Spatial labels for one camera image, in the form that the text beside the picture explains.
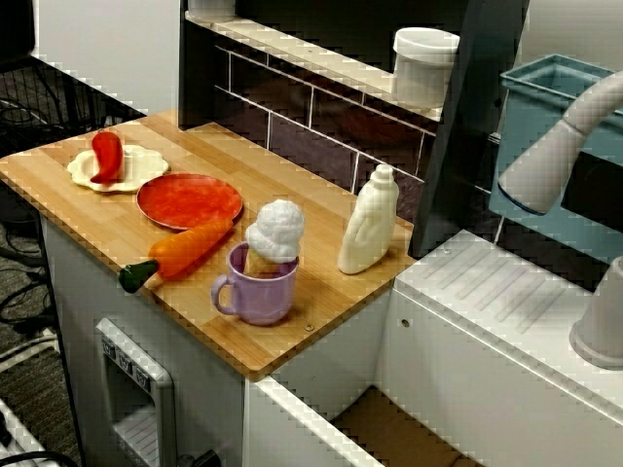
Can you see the white lidded canister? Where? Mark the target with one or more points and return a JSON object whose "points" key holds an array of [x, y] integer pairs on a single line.
{"points": [[423, 68]]}

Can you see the teal plastic bin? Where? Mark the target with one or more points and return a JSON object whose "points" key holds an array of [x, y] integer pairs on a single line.
{"points": [[598, 238]]}

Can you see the red toy chili pepper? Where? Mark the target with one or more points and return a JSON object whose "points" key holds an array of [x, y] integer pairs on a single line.
{"points": [[104, 155]]}

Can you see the cream scalloped plate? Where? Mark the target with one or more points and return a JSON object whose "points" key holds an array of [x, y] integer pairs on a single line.
{"points": [[146, 165]]}

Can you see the orange toy carrot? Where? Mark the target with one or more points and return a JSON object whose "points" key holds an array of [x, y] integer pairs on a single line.
{"points": [[190, 245]]}

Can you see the dark tiled backsplash hutch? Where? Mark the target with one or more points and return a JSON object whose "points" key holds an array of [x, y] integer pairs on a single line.
{"points": [[302, 121]]}

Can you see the white power strip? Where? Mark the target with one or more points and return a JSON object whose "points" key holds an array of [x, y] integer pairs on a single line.
{"points": [[14, 433]]}

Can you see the purple plastic mug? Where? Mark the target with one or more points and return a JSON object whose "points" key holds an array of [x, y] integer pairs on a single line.
{"points": [[263, 297]]}

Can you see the white toy kitchen cabinet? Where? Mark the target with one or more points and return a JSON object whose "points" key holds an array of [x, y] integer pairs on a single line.
{"points": [[78, 292]]}

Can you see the white toy sink unit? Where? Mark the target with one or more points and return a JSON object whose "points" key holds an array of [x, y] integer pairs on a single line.
{"points": [[487, 321]]}

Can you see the orange round plate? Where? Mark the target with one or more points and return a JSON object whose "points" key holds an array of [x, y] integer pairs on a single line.
{"points": [[190, 199]]}

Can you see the toy ice cream cone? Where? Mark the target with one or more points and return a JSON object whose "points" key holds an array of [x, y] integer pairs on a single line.
{"points": [[277, 228]]}

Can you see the grey toy faucet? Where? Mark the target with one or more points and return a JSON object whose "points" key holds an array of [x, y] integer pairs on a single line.
{"points": [[540, 165]]}

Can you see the grey dispenser panel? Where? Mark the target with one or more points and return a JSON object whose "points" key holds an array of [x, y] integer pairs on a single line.
{"points": [[131, 389]]}

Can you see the white toy detergent bottle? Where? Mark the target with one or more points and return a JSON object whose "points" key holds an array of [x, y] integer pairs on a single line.
{"points": [[367, 224]]}

